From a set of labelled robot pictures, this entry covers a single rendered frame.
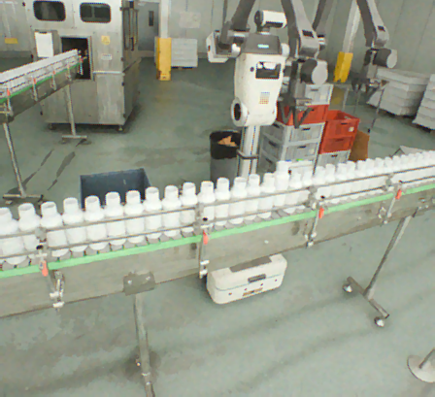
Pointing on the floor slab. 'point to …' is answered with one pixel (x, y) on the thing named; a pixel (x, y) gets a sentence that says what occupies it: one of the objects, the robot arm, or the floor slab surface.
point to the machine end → (108, 94)
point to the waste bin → (223, 155)
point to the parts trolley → (357, 102)
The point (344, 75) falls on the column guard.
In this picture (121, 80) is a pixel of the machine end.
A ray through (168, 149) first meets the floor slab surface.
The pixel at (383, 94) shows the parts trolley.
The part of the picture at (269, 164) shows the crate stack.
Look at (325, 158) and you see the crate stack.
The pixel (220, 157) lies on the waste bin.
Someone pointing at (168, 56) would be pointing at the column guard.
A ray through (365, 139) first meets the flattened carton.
